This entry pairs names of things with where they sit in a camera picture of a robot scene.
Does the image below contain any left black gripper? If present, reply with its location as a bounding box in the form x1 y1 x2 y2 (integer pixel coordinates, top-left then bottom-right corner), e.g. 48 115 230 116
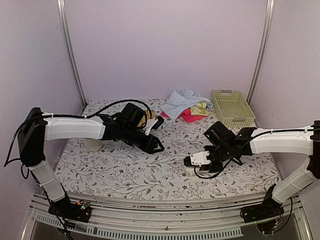
122 124 165 155

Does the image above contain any cream towel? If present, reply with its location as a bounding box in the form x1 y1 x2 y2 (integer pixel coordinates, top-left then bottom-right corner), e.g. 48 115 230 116
184 167 208 177

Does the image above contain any light blue towel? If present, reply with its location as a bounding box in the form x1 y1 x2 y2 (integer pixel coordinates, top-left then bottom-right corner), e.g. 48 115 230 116
160 89 214 120

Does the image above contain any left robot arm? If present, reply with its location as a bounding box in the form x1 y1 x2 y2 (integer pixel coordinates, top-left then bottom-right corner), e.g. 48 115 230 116
12 100 165 217

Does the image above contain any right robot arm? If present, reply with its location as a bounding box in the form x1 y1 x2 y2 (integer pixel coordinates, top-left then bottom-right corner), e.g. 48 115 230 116
200 120 320 222

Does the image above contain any green plastic basket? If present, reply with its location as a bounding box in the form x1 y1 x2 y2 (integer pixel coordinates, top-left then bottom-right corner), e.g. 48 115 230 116
211 90 256 128

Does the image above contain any pink towel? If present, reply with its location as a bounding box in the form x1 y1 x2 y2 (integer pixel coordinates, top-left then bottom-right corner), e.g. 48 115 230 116
160 107 209 123

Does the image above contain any yellow green patterned towel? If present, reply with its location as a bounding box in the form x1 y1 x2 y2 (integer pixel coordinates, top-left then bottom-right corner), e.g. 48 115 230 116
190 101 209 116

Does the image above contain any floral tablecloth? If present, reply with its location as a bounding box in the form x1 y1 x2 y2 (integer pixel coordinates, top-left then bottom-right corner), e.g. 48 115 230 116
55 109 280 201

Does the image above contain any cream ceramic mug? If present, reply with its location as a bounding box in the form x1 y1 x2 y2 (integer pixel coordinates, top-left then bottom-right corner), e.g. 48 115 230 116
84 139 104 152

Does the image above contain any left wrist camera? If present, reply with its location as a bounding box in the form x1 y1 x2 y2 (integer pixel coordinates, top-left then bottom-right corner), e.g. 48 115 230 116
143 116 164 136

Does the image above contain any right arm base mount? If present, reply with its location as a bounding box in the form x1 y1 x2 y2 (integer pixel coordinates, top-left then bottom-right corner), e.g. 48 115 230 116
240 184 284 223

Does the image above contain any front aluminium rail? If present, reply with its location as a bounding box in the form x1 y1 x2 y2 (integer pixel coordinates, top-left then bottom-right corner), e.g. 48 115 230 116
21 192 313 240

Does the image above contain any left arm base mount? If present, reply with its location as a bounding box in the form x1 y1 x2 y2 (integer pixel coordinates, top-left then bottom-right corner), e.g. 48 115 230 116
46 189 92 223

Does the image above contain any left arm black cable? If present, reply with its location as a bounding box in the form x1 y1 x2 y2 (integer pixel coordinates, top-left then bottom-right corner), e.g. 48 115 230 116
3 99 153 168

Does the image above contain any right aluminium post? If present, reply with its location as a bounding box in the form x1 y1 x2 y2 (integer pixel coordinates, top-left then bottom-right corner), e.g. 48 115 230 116
246 0 275 105

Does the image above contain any aluminium post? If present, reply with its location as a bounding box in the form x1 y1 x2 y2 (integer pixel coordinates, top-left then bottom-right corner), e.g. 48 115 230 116
56 0 87 107
246 0 275 105

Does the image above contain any left aluminium post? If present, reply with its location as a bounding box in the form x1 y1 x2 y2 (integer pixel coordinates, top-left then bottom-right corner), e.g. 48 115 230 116
56 0 87 107

